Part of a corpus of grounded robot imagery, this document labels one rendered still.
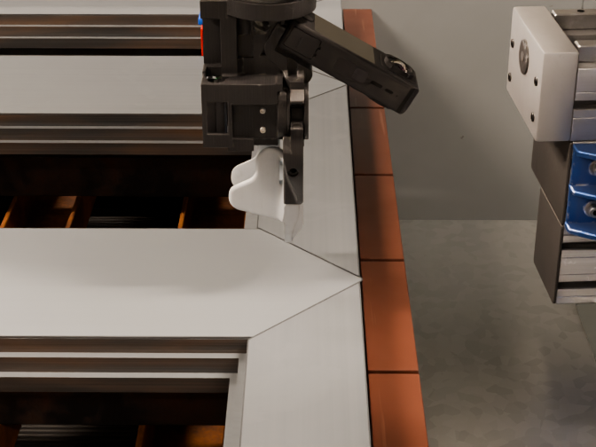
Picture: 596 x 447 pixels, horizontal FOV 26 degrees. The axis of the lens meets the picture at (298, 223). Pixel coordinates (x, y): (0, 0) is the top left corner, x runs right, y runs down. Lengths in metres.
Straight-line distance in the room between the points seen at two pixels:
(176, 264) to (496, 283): 0.46
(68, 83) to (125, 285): 0.47
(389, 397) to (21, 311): 0.30
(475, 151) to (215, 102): 0.99
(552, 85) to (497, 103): 0.69
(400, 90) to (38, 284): 0.34
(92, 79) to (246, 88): 0.56
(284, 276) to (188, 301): 0.09
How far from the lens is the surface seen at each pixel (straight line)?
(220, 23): 0.97
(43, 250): 1.15
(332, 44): 0.97
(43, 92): 1.49
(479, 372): 1.29
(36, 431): 1.45
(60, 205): 1.62
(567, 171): 1.26
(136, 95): 1.46
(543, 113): 1.23
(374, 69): 0.98
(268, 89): 0.97
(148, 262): 1.12
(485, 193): 1.97
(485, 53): 1.88
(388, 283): 1.14
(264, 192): 1.02
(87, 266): 1.12
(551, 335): 1.36
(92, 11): 1.75
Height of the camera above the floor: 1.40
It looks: 28 degrees down
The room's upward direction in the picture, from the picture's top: straight up
